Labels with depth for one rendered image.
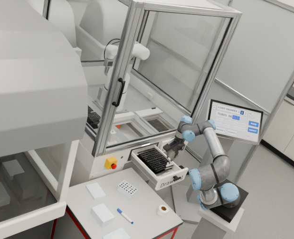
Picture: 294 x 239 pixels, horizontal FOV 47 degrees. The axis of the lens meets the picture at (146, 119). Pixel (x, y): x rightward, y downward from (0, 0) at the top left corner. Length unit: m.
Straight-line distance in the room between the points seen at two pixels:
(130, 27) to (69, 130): 0.66
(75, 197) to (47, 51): 1.03
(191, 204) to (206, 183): 1.73
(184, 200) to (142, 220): 1.44
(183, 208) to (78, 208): 1.58
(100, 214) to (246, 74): 2.37
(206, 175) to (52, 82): 0.95
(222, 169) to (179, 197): 1.79
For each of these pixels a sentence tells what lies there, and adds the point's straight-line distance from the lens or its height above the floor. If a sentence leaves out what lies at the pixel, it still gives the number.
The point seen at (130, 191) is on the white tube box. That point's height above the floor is 0.80.
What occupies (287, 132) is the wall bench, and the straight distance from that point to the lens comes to 5.14.
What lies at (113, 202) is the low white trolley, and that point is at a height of 0.76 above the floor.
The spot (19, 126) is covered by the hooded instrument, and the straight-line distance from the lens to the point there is 1.49.
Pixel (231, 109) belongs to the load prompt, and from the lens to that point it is 3.10.
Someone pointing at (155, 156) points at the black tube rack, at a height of 0.87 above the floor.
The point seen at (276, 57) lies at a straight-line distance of 3.68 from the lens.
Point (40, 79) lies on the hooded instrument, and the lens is 1.51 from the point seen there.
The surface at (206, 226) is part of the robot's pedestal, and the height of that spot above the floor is 0.63.
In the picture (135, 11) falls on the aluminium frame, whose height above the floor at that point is 1.94.
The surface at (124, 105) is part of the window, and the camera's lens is 2.17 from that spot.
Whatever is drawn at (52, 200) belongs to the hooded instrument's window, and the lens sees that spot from 1.95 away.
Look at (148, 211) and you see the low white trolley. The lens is 2.31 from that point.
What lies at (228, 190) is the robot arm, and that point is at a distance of 2.30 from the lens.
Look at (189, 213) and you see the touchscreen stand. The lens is 3.53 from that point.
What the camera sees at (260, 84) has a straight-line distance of 3.77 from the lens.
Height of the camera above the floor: 2.36
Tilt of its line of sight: 29 degrees down
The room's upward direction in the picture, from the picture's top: 18 degrees clockwise
